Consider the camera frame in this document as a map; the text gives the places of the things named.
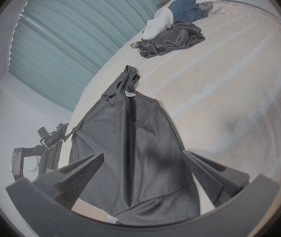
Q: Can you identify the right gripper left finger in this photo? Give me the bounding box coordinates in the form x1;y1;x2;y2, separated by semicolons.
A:
33;152;105;210

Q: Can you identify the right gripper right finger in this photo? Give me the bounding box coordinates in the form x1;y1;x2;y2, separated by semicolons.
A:
182;150;251;207

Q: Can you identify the black T-shirt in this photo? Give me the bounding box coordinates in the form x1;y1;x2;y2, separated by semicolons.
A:
65;64;201;228

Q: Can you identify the bed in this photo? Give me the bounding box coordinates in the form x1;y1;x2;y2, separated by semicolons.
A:
67;0;281;222

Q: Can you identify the pile of clothes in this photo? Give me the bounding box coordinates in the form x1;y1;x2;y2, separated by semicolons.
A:
142;0;226;40

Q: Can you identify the blue-green curtain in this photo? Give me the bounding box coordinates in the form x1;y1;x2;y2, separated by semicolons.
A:
7;16;99;113
23;0;165;71

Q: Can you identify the black satin garment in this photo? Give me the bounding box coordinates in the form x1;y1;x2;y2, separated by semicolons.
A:
130;19;206;59

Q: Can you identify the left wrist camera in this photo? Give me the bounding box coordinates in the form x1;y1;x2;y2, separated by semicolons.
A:
37;127;49;141

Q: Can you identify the white round wall fixture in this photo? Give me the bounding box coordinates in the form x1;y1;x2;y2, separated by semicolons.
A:
23;156;41;172

